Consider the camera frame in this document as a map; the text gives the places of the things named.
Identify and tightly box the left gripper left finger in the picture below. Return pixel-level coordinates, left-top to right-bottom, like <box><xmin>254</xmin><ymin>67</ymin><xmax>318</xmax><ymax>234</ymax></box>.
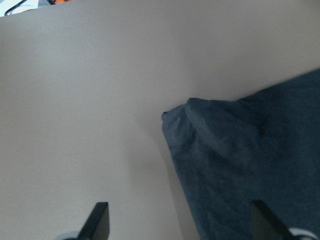
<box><xmin>77</xmin><ymin>202</ymin><xmax>110</xmax><ymax>240</ymax></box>

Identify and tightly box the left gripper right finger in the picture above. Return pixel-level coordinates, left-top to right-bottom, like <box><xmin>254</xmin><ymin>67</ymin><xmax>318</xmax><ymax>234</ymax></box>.
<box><xmin>251</xmin><ymin>200</ymin><xmax>294</xmax><ymax>240</ymax></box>

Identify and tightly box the black graphic t-shirt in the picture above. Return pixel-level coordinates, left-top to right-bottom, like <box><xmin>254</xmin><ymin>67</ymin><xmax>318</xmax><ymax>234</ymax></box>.
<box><xmin>162</xmin><ymin>70</ymin><xmax>320</xmax><ymax>240</ymax></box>

